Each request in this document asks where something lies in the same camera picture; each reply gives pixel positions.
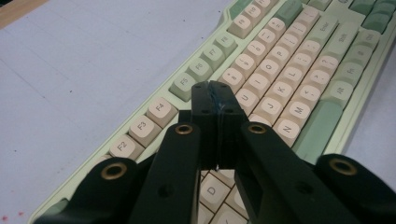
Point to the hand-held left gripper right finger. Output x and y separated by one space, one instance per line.
229 124

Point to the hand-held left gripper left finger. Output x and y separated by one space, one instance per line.
202 124

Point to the green and cream keyboard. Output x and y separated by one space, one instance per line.
280 77

